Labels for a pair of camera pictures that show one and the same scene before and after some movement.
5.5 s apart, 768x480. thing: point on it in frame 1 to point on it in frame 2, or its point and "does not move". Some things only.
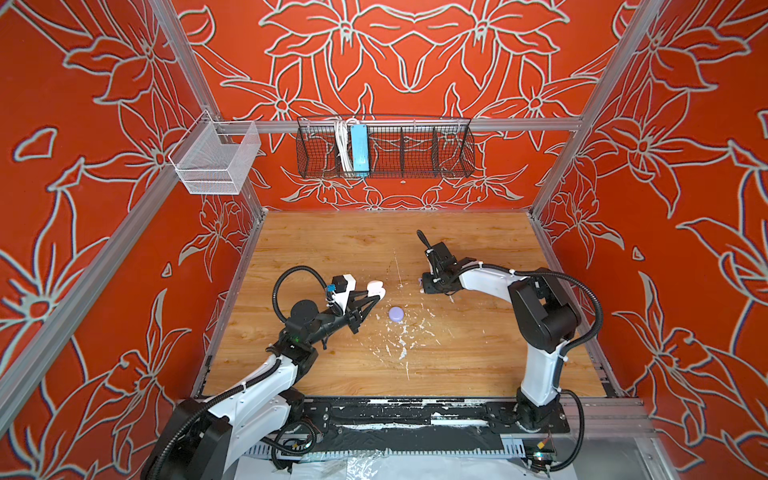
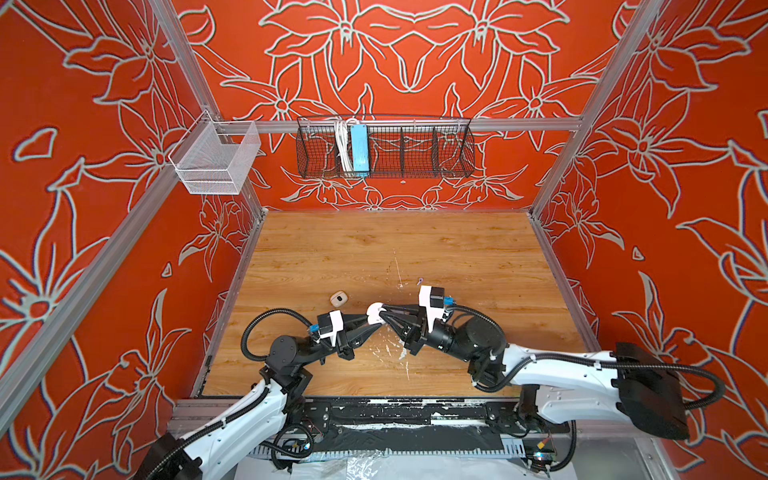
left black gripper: [360, 303] to [347, 342]
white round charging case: [375, 288] to [373, 313]
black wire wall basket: [400, 147] does not move
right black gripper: [426, 286] to [413, 339]
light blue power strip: [360, 149] does not move
